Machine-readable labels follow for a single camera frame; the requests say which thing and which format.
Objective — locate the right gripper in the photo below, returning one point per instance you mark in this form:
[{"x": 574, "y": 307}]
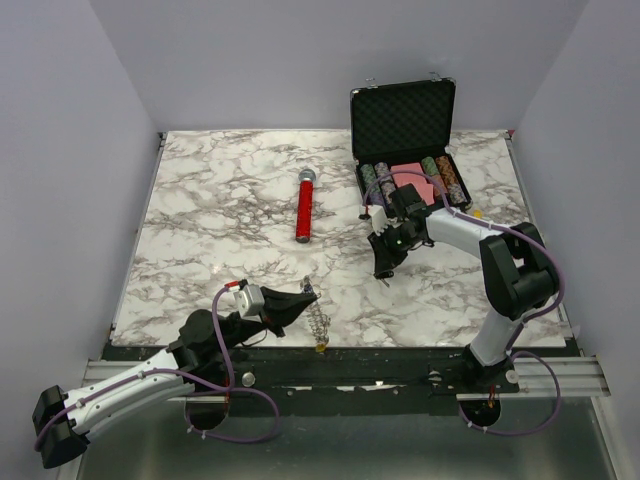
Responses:
[{"x": 385, "y": 259}]

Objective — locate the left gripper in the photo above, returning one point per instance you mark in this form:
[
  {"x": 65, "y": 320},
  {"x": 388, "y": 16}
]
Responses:
[{"x": 281, "y": 307}]

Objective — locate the round metal keyring disc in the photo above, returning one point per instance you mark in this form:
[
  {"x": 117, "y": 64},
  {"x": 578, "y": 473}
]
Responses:
[{"x": 318, "y": 321}]

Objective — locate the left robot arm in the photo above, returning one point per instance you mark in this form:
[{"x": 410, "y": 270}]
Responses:
[{"x": 198, "y": 363}]

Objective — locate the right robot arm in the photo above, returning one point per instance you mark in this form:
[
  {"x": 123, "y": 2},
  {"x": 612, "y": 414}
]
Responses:
[{"x": 518, "y": 274}]

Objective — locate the pink card with black triangle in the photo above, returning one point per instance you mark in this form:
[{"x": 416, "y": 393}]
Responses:
[{"x": 425, "y": 190}]

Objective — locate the red glitter microphone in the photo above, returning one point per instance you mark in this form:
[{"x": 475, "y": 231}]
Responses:
[{"x": 307, "y": 179}]

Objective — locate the pink playing card deck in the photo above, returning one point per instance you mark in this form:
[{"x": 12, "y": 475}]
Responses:
[{"x": 410, "y": 167}]

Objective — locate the brown poker chip stack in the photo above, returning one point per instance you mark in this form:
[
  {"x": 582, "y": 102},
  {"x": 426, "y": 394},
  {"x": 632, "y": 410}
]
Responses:
[{"x": 446, "y": 172}]

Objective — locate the black poker chip case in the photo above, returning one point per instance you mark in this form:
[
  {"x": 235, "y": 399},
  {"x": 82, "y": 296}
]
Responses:
[{"x": 403, "y": 123}]

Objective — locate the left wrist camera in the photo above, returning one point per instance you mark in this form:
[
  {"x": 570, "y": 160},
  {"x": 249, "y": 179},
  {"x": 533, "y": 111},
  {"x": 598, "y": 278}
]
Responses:
[{"x": 249, "y": 300}]

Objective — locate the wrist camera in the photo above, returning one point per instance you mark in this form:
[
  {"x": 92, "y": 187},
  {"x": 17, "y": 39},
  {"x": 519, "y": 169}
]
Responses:
[
  {"x": 249, "y": 300},
  {"x": 379, "y": 220}
]

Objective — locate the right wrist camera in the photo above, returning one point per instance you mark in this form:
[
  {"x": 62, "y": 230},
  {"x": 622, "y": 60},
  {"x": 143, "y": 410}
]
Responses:
[{"x": 379, "y": 220}]

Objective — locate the black front mounting rail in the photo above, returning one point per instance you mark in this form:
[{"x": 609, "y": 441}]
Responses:
[{"x": 394, "y": 381}]

